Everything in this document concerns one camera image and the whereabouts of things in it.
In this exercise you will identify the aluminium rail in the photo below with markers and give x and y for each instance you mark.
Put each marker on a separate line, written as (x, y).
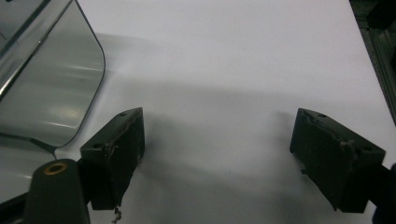
(381, 46)

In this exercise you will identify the clear grey divided storage box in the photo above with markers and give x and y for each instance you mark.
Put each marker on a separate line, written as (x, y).
(46, 93)

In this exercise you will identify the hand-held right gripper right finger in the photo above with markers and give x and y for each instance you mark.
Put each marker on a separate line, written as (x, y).
(330, 161)

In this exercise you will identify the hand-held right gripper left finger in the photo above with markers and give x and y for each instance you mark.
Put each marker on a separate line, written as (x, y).
(112, 155)

